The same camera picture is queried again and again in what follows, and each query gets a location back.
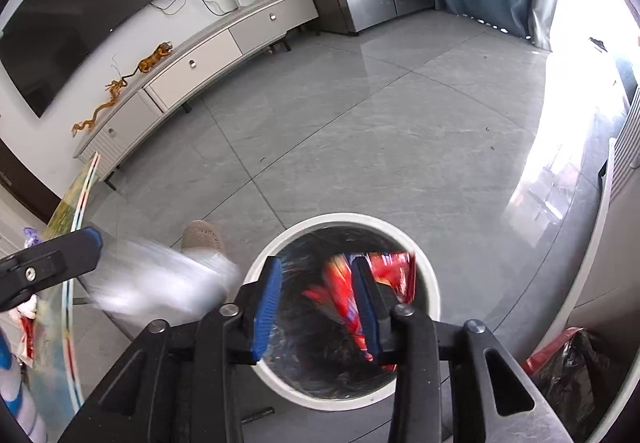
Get black bin liner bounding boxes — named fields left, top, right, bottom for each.
left=260, top=229, right=426, bottom=396

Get blue and white cloth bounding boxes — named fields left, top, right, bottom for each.
left=0, top=328, right=48, bottom=443

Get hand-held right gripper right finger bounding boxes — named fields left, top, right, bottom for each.
left=350, top=255, right=576, bottom=443

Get white sofa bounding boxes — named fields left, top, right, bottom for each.
left=570, top=138, right=640, bottom=339

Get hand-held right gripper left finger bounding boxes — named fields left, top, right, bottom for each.
left=57, top=255, right=286, bottom=443

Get clear plastic bag red contents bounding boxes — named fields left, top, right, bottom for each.
left=15, top=303, right=43, bottom=365

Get flower print table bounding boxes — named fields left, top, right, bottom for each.
left=0, top=152, right=103, bottom=443

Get golden tiger ornament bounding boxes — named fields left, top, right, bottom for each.
left=138, top=40, right=176, bottom=72

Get golden dragon ornament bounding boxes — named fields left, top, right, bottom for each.
left=71, top=70, right=143, bottom=138

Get beige slipper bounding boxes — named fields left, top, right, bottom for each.
left=180, top=220, right=228, bottom=264

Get white round trash can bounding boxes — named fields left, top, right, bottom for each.
left=241, top=214, right=442, bottom=411

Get black plastic bag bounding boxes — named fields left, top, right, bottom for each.
left=532, top=330, right=623, bottom=443

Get grey ribbed cushion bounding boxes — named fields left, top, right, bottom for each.
left=612, top=88, right=640, bottom=194

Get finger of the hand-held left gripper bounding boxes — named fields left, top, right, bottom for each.
left=0, top=228, right=103, bottom=311

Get dark stick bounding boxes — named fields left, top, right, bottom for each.
left=240, top=407, right=275, bottom=425

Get white plastic bag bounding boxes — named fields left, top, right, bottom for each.
left=90, top=238, right=241, bottom=324

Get red snack wrapper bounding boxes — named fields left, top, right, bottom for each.
left=302, top=258, right=373, bottom=360
left=367, top=250, right=418, bottom=304

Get white television cabinet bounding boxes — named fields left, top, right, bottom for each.
left=74, top=0, right=320, bottom=181

